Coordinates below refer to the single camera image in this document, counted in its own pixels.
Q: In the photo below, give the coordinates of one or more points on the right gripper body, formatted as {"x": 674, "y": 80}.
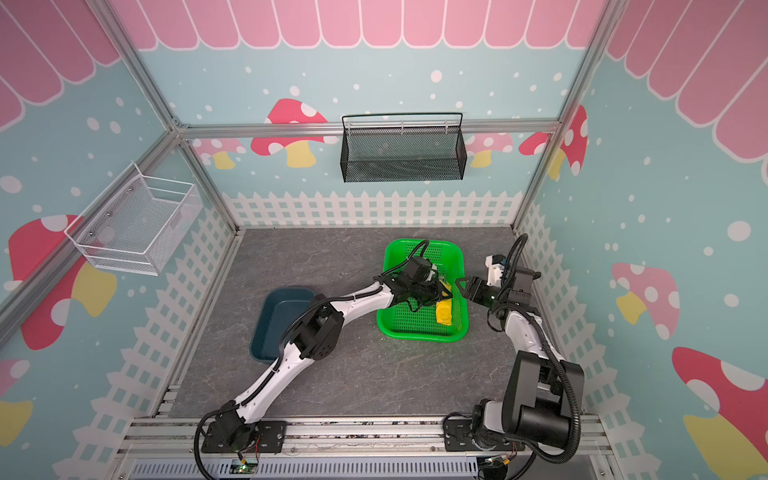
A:
{"x": 477, "y": 289}

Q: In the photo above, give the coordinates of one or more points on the white vented cable duct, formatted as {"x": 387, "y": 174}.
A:
{"x": 346, "y": 468}

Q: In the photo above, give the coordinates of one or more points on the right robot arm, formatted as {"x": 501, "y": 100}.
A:
{"x": 542, "y": 404}

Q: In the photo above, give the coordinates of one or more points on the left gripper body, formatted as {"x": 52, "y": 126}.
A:
{"x": 427, "y": 293}

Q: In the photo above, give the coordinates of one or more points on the yellow paper napkin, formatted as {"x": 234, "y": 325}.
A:
{"x": 443, "y": 307}

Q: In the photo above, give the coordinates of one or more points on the black wire mesh basket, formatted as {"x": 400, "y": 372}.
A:
{"x": 403, "y": 147}

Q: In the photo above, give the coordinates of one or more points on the dark teal plastic tray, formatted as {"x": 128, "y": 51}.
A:
{"x": 280, "y": 309}

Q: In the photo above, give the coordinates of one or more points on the white wire mesh basket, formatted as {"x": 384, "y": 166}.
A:
{"x": 136, "y": 226}

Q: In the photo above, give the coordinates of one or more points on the green plastic basket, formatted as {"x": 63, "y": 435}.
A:
{"x": 406, "y": 321}

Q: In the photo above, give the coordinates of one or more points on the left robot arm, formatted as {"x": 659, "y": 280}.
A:
{"x": 313, "y": 336}

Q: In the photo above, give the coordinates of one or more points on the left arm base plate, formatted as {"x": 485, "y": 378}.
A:
{"x": 264, "y": 437}

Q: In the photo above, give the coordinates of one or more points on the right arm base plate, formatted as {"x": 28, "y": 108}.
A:
{"x": 457, "y": 437}

